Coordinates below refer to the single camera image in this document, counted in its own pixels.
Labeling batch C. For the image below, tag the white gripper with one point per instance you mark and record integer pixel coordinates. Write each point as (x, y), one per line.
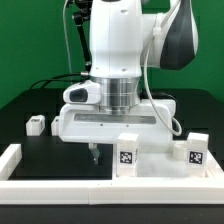
(87, 124)

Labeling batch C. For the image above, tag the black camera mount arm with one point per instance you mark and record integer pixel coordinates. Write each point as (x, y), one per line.
(80, 17)

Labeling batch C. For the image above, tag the white square table top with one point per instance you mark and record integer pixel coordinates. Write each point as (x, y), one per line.
(168, 164)

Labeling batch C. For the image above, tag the white U-shaped obstacle fence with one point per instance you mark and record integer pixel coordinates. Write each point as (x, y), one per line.
(208, 190)

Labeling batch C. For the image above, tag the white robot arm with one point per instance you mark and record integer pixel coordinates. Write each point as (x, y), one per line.
(124, 43)

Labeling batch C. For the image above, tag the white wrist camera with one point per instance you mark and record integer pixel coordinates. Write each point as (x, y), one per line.
(86, 92)

